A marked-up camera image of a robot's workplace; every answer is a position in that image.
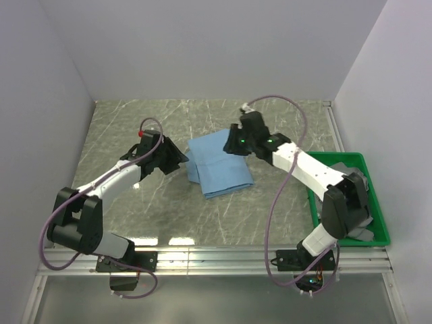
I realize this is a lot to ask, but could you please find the light blue long sleeve shirt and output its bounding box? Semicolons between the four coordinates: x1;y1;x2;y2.
186;129;254;198

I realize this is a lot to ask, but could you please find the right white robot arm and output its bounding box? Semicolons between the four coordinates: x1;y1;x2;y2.
223;105;369;270

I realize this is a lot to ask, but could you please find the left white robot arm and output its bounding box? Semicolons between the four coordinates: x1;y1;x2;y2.
46;130;188;271

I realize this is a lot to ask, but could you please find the grey long sleeve shirt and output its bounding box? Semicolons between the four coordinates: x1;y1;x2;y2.
314;162;374;242

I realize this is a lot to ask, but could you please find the green plastic bin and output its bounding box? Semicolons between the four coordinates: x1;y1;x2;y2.
308;151;391;247

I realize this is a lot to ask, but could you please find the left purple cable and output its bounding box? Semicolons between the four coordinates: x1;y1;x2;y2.
39;117;159;300

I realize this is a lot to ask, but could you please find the purple cable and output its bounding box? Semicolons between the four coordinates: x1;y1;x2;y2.
249;95;340;300
39;117;159;300

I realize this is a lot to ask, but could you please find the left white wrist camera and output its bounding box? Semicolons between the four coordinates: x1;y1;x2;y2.
138;130;155;138

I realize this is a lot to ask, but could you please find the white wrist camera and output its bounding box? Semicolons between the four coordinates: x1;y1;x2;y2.
239;103;254;114
138;130;155;138

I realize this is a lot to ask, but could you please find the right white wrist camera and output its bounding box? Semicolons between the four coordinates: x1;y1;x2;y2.
239;103;254;114

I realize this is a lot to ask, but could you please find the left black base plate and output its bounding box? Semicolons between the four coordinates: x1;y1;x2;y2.
95;251;158;273

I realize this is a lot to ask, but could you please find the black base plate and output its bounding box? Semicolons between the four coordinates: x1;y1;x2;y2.
270;250;336;272
95;251;158;273

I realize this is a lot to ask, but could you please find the aluminium mounting rail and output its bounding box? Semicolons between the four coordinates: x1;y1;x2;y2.
21;246;409;323

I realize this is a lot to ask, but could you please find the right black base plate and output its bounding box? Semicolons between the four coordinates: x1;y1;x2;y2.
270;250;336;272

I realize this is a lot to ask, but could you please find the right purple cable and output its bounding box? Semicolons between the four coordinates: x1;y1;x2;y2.
249;95;340;300

